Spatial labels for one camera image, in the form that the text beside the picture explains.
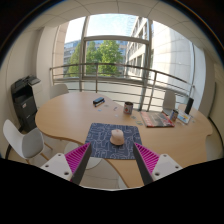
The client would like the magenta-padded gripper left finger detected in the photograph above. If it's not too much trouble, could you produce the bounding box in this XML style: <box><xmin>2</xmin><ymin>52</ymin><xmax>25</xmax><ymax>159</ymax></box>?
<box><xmin>40</xmin><ymin>142</ymin><xmax>93</xmax><ymax>186</ymax></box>

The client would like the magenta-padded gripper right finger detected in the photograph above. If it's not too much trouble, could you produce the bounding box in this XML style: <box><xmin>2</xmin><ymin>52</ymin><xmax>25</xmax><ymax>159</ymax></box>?
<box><xmin>133</xmin><ymin>142</ymin><xmax>184</xmax><ymax>186</ymax></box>

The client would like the beige computer mouse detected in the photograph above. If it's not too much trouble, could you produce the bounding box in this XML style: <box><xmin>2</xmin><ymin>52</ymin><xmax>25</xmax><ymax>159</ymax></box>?
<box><xmin>109</xmin><ymin>128</ymin><xmax>125</xmax><ymax>146</ymax></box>

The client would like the blue patterned mouse pad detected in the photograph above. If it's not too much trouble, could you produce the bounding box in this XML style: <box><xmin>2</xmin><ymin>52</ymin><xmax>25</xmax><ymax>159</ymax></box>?
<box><xmin>84</xmin><ymin>122</ymin><xmax>143</xmax><ymax>160</ymax></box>

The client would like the white chair with wooden legs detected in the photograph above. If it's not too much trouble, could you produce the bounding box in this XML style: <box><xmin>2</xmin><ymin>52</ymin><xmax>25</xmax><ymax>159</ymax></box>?
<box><xmin>2</xmin><ymin>118</ymin><xmax>54</xmax><ymax>164</ymax></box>

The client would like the red and black magazine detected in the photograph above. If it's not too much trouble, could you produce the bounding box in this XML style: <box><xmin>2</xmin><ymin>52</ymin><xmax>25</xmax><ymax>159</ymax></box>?
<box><xmin>139</xmin><ymin>110</ymin><xmax>176</xmax><ymax>128</ymax></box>

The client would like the blue and red printed can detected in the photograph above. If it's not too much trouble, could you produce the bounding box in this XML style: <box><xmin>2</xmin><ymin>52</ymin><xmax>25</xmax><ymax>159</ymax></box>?
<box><xmin>169</xmin><ymin>108</ymin><xmax>179</xmax><ymax>123</ymax></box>

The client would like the light blue booklet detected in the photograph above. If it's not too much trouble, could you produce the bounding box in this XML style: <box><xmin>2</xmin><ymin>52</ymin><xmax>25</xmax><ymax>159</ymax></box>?
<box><xmin>177</xmin><ymin>110</ymin><xmax>193</xmax><ymax>125</ymax></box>

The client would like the black upright speaker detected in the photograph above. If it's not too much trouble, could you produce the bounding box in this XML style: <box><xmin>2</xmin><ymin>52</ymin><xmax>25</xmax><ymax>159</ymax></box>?
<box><xmin>184</xmin><ymin>97</ymin><xmax>195</xmax><ymax>115</ymax></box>

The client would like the printed tin cup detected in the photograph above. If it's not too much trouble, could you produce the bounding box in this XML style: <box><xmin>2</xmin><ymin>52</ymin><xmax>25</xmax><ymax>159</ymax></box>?
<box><xmin>123</xmin><ymin>101</ymin><xmax>134</xmax><ymax>115</ymax></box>

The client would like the black office printer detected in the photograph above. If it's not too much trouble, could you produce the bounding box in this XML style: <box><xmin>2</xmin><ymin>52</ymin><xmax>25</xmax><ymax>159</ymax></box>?
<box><xmin>10</xmin><ymin>74</ymin><xmax>42</xmax><ymax>133</ymax></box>

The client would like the black and blue case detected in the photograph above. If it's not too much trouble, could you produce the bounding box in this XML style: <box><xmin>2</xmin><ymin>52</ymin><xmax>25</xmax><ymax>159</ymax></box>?
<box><xmin>92</xmin><ymin>96</ymin><xmax>106</xmax><ymax>108</ymax></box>

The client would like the metal balcony railing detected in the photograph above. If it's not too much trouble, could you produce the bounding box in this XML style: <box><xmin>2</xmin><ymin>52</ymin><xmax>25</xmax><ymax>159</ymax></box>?
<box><xmin>49</xmin><ymin>62</ymin><xmax>197</xmax><ymax>113</ymax></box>

